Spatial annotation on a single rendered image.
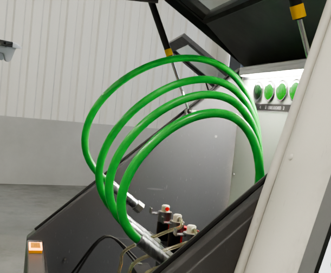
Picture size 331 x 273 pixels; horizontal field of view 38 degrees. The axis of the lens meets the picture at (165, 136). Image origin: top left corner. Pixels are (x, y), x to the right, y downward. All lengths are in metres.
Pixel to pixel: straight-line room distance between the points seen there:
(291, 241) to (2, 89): 6.97
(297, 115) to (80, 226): 0.78
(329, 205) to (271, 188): 0.14
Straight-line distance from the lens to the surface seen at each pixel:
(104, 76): 7.75
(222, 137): 1.34
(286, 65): 1.09
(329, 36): 0.65
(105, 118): 7.74
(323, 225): 0.52
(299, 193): 0.57
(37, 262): 1.11
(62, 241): 1.29
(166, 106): 0.78
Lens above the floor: 1.30
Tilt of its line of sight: 3 degrees down
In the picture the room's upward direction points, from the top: 6 degrees clockwise
